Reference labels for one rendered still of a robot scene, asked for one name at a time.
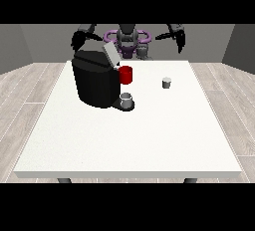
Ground red pod holder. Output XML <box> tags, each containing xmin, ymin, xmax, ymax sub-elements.
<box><xmin>118</xmin><ymin>65</ymin><xmax>133</xmax><ymax>86</ymax></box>

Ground black coffee machine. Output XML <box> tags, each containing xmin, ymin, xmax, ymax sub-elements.
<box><xmin>71</xmin><ymin>40</ymin><xmax>135</xmax><ymax>113</ymax></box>

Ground small grey coffee pod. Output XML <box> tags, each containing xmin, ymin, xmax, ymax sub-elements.
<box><xmin>161</xmin><ymin>77</ymin><xmax>173</xmax><ymax>90</ymax></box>

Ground pale grey machine lid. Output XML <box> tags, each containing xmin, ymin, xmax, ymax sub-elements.
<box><xmin>102</xmin><ymin>41</ymin><xmax>121</xmax><ymax>67</ymax></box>

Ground small grey cup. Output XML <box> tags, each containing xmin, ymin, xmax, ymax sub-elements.
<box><xmin>119</xmin><ymin>92</ymin><xmax>133</xmax><ymax>109</ymax></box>

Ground grey robot trunk purple rings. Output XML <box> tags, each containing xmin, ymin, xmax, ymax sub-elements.
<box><xmin>103</xmin><ymin>24</ymin><xmax>154</xmax><ymax>62</ymax></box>

